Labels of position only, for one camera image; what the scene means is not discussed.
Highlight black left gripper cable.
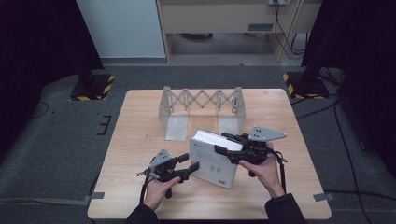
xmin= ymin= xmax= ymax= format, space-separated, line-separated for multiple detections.
xmin=135 ymin=155 xmax=158 ymax=205

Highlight dark curtain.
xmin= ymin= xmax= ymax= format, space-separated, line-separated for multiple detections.
xmin=301 ymin=0 xmax=396 ymax=180
xmin=0 ymin=0 xmax=106 ymax=162

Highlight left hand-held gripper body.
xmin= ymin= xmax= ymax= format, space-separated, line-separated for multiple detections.
xmin=135 ymin=147 xmax=189 ymax=200

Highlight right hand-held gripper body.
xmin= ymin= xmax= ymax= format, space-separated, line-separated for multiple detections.
xmin=228 ymin=124 xmax=288 ymax=178

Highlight grey extendable metal book stand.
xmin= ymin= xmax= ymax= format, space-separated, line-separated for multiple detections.
xmin=158 ymin=85 xmax=248 ymax=143

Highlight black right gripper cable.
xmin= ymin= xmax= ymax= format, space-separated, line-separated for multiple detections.
xmin=264 ymin=148 xmax=289 ymax=194

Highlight person's left hand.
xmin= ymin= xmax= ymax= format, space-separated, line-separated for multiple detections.
xmin=142 ymin=175 xmax=182 ymax=213

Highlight grey tape piece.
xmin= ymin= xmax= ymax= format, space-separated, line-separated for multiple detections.
xmin=82 ymin=191 xmax=106 ymax=203
xmin=312 ymin=192 xmax=336 ymax=203

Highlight white hardcover book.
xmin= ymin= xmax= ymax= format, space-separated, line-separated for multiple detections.
xmin=189 ymin=128 xmax=248 ymax=190

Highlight grey floor tape strip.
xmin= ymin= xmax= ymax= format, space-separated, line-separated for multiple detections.
xmin=0 ymin=196 xmax=92 ymax=207

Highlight white partition panel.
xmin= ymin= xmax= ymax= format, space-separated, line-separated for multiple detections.
xmin=76 ymin=0 xmax=166 ymax=59

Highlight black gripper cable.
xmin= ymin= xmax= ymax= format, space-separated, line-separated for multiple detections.
xmin=135 ymin=155 xmax=158 ymax=205
xmin=264 ymin=148 xmax=289 ymax=194

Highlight black stand with striped base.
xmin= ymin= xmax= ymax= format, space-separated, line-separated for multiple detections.
xmin=282 ymin=0 xmax=331 ymax=101
xmin=69 ymin=52 xmax=117 ymax=102

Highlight black hanging cables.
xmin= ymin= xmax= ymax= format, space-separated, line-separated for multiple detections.
xmin=273 ymin=0 xmax=308 ymax=61

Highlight person's right hand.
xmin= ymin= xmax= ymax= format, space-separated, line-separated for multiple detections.
xmin=238 ymin=140 xmax=286 ymax=200

